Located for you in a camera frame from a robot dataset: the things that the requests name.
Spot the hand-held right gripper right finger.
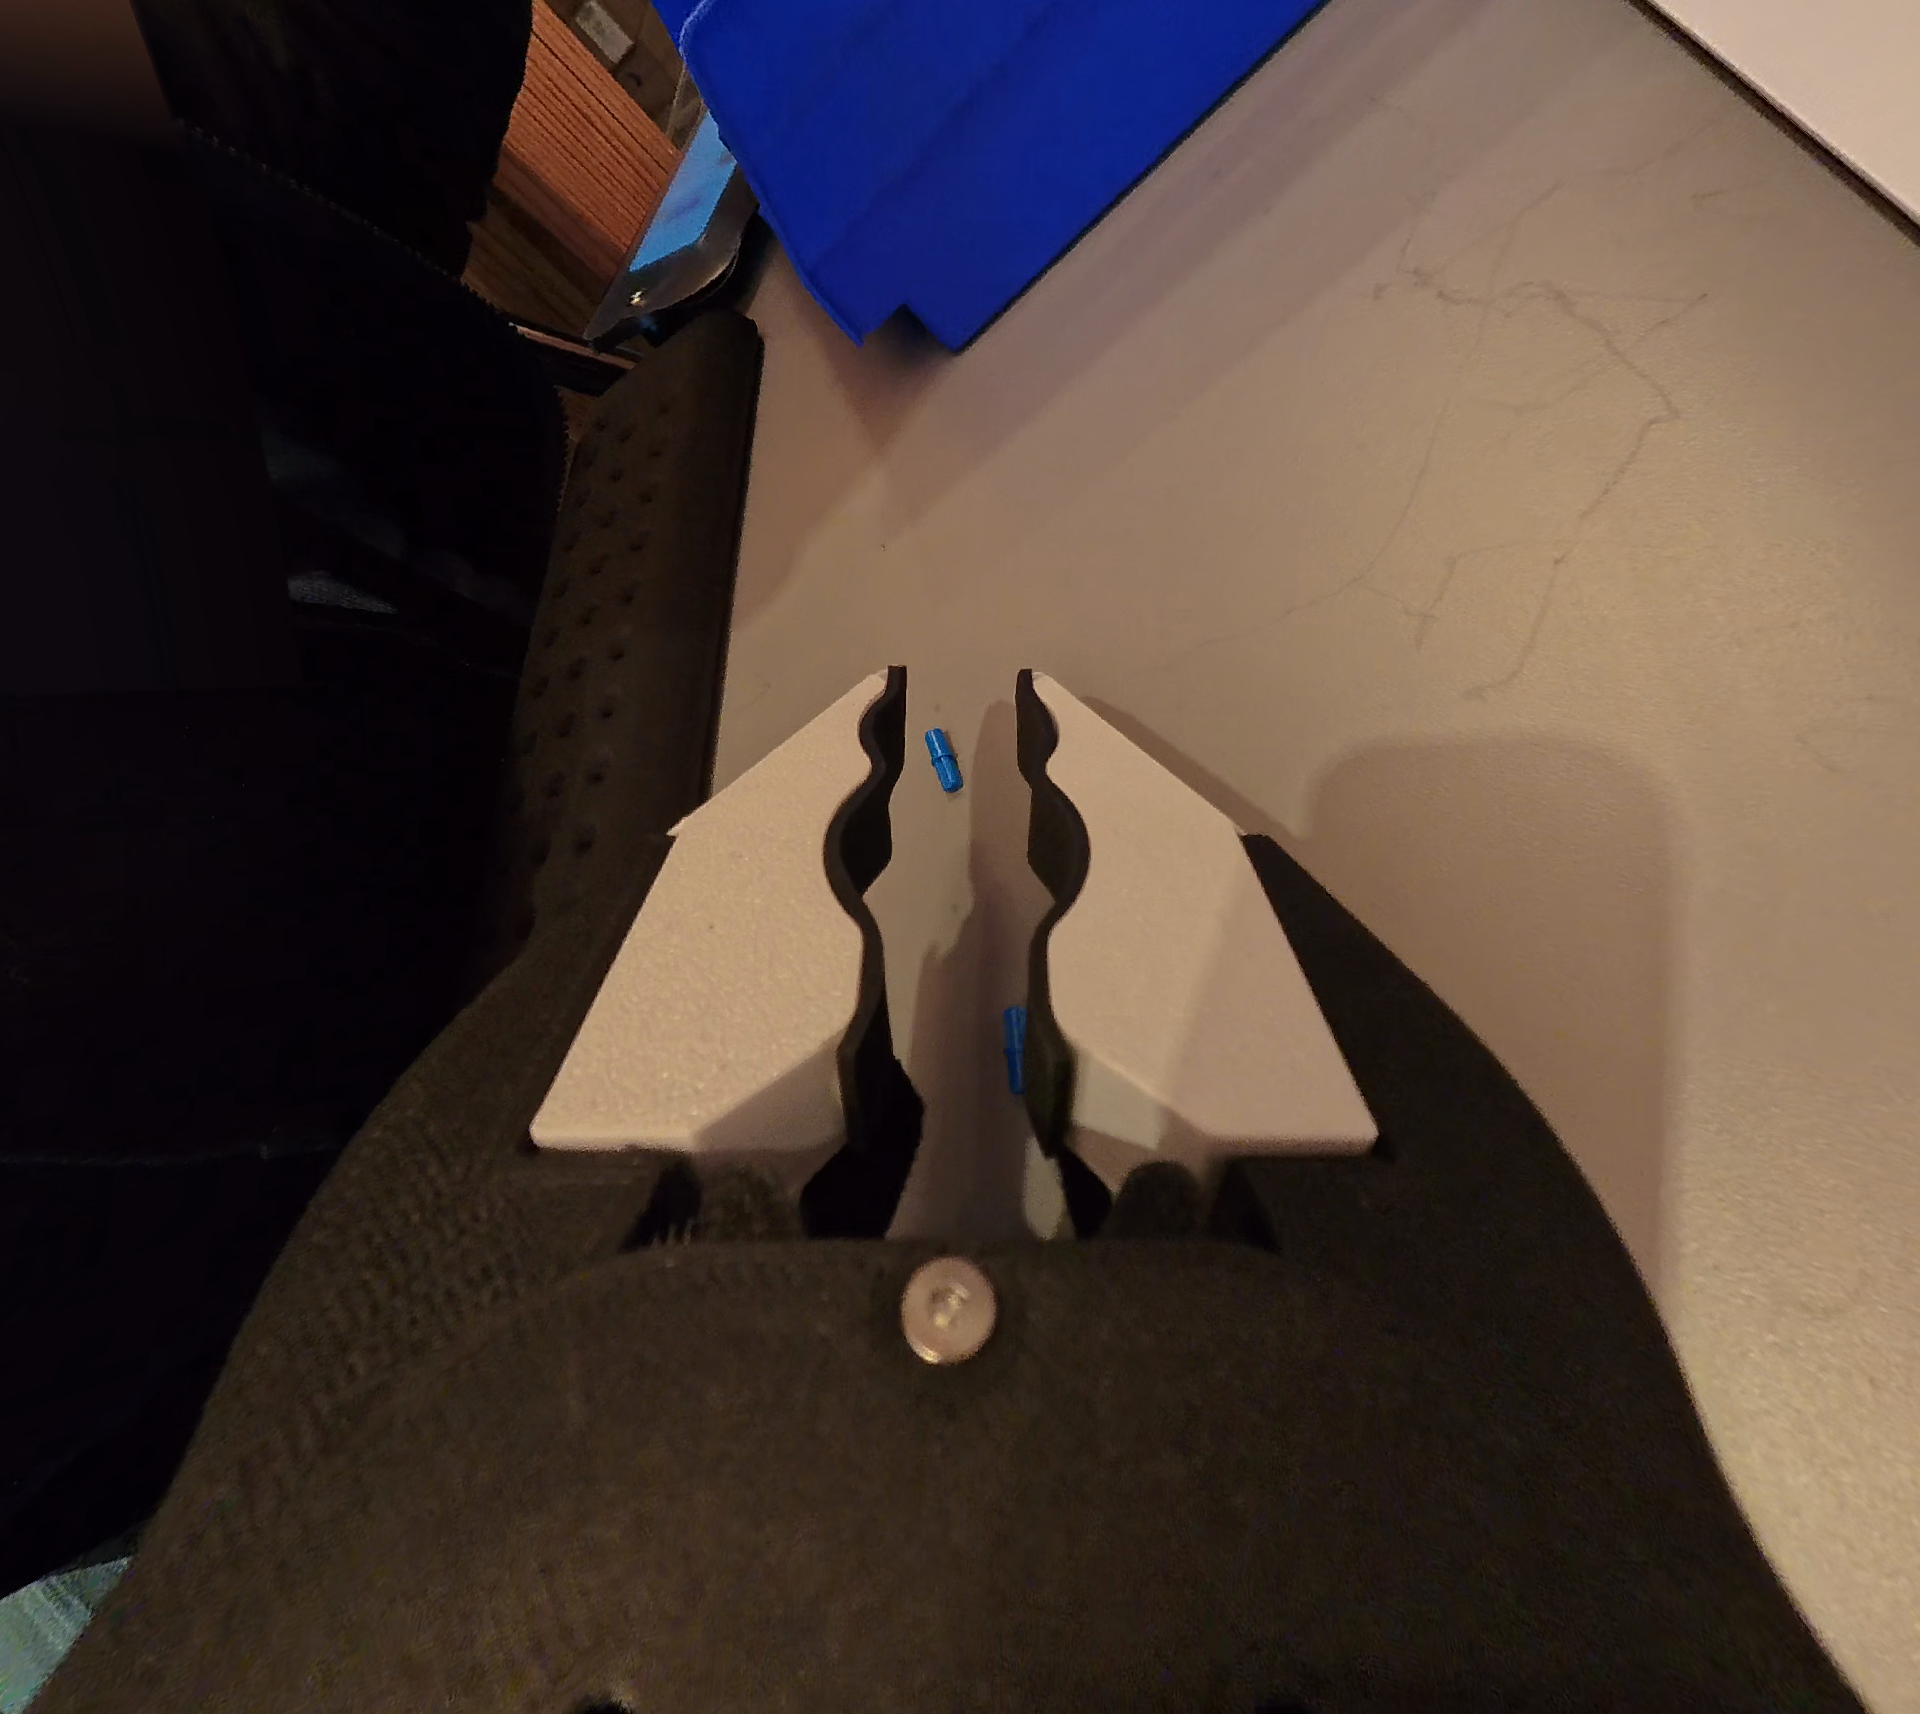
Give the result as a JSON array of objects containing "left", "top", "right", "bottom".
[{"left": 1009, "top": 665, "right": 1381, "bottom": 1209}]

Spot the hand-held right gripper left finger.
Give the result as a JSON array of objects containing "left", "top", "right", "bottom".
[{"left": 529, "top": 663, "right": 933, "bottom": 1209}]

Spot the blue tagged parts bin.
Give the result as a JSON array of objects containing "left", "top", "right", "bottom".
[{"left": 601, "top": 0, "right": 1550, "bottom": 354}]

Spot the black perforated board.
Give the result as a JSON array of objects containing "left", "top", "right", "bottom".
[{"left": 499, "top": 310, "right": 770, "bottom": 1004}]

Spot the metal clamp plate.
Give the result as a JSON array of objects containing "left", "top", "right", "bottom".
[{"left": 583, "top": 111, "right": 770, "bottom": 345}]

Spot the wooden slatted panel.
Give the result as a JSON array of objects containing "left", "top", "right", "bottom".
[{"left": 52, "top": 0, "right": 688, "bottom": 332}]

